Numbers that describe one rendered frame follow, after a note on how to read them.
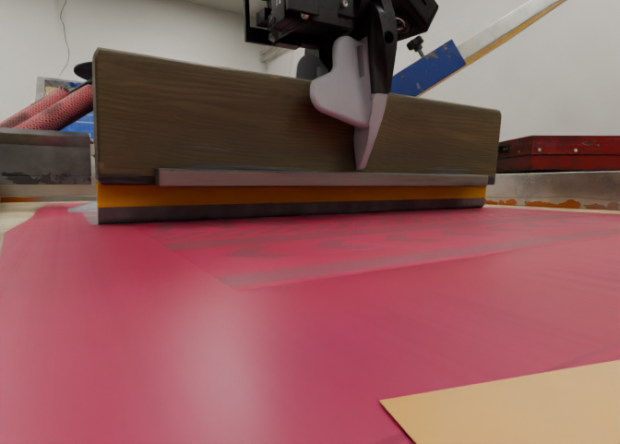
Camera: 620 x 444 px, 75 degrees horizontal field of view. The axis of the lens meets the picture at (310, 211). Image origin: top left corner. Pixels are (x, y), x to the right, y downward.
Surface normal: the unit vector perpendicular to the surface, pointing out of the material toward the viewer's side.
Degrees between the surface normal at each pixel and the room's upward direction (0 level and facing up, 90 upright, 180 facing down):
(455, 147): 95
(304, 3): 90
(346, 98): 84
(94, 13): 90
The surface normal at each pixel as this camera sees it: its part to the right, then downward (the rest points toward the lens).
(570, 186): -0.85, 0.04
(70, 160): 0.52, 0.06
